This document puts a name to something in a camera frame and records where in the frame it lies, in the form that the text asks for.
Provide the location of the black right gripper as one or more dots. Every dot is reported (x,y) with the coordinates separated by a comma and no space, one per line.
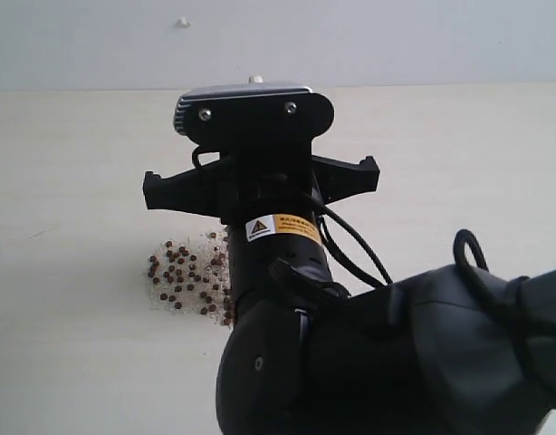
(247,182)

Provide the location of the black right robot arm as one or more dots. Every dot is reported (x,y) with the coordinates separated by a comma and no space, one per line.
(321,347)

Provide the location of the pile of beans and rice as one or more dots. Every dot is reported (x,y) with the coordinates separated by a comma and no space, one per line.
(191,276)

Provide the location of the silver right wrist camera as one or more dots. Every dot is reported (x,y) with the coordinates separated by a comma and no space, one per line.
(224,116)

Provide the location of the small white wall plug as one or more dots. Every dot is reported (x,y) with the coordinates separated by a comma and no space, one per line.
(182,23)

